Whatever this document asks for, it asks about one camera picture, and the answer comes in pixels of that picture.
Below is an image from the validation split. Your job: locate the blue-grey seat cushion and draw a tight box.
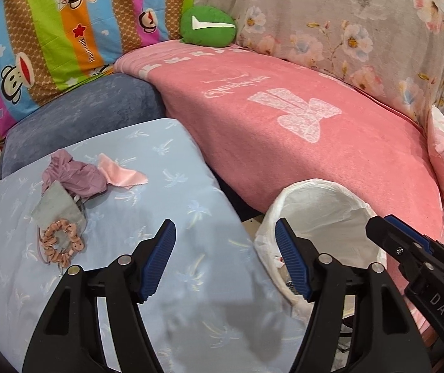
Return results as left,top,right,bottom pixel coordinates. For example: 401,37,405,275
0,73,166,179

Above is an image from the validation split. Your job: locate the white bin with plastic liner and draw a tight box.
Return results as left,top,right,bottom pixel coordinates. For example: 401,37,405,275
254,179,389,321

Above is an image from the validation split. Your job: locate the pink blanket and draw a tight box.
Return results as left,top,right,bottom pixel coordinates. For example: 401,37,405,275
114,40,444,331

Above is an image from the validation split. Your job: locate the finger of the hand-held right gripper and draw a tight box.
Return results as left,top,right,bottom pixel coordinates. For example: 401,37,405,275
365,216,431,277
384,214,444,257

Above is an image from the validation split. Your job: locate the mauve cloth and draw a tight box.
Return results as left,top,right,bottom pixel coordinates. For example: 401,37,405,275
42,150,108,199

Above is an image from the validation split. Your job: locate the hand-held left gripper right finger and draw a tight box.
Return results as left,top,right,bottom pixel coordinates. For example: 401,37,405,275
275,218,432,373

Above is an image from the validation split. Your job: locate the grey floral quilt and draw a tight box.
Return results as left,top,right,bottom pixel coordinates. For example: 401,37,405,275
193,0,444,133

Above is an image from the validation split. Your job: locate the peach dotted scrunchie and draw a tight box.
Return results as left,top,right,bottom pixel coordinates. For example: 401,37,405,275
40,219,85,267

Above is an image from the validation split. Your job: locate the pink cloth piece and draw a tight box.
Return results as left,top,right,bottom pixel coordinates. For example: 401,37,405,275
97,153,149,188

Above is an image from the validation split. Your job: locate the light blue palm-print cloth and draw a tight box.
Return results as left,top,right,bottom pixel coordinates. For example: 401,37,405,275
0,118,312,373

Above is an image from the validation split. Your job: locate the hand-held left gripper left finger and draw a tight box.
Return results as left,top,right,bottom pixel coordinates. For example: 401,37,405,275
22,219,176,373

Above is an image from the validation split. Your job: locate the striped monkey-print pillow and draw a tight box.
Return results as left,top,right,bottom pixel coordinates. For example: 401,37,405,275
0,0,195,164

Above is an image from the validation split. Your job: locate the grey cloth piece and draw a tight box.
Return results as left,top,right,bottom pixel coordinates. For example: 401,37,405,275
32,182,87,229

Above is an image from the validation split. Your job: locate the green round cushion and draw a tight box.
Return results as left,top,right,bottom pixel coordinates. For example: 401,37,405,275
179,5,238,48

